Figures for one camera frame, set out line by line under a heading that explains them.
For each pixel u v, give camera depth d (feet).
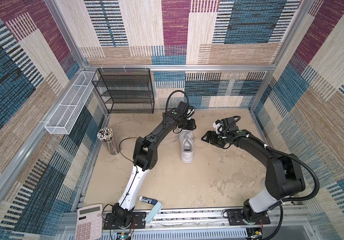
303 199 1.45
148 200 2.54
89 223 2.34
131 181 2.09
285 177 1.49
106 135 2.73
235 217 2.39
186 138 3.01
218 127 2.71
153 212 2.40
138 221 2.40
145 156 2.05
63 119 3.03
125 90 3.63
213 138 2.62
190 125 2.87
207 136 2.71
